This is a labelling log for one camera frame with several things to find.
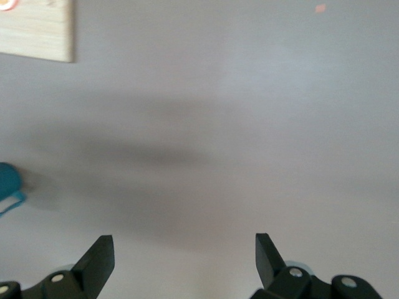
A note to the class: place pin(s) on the teal ribbed cup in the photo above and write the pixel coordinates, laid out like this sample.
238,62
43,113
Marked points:
7,180

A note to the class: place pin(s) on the small orange speck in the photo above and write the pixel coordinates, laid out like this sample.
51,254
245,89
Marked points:
320,8

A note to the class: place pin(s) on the brown table cover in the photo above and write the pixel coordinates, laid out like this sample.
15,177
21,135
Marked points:
249,93

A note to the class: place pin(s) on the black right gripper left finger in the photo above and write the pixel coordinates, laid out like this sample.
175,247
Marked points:
90,271

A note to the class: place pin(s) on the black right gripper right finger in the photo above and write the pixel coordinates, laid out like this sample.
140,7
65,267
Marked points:
271,268

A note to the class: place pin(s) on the orange slice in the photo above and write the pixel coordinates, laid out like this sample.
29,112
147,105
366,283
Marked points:
7,3

